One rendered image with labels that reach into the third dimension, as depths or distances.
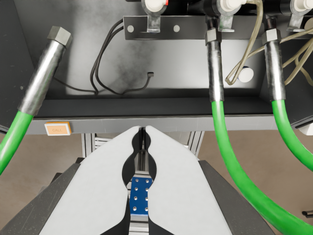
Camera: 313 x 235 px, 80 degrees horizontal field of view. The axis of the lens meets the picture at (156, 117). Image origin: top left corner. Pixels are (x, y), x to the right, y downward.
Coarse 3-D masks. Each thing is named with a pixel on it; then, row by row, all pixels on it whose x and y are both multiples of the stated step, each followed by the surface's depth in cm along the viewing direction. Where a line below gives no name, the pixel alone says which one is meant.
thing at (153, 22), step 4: (148, 16) 21; (152, 16) 21; (156, 16) 21; (148, 20) 21; (152, 20) 21; (156, 20) 21; (148, 24) 21; (152, 24) 21; (156, 24) 21; (148, 28) 21; (152, 28) 21; (156, 28) 21
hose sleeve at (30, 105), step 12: (48, 48) 19; (60, 48) 20; (48, 60) 19; (60, 60) 20; (36, 72) 19; (48, 72) 19; (36, 84) 19; (48, 84) 20; (24, 96) 18; (36, 96) 19; (24, 108) 18; (36, 108) 19
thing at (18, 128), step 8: (16, 120) 18; (24, 120) 18; (16, 128) 18; (24, 128) 18; (8, 136) 18; (16, 136) 18; (0, 144) 18; (8, 144) 18; (16, 144) 18; (0, 152) 17; (8, 152) 17; (0, 160) 17; (8, 160) 17; (0, 168) 17
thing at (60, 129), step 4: (68, 124) 43; (48, 128) 42; (52, 128) 42; (56, 128) 43; (60, 128) 43; (64, 128) 43; (52, 132) 43; (56, 132) 43; (60, 132) 43; (64, 132) 43
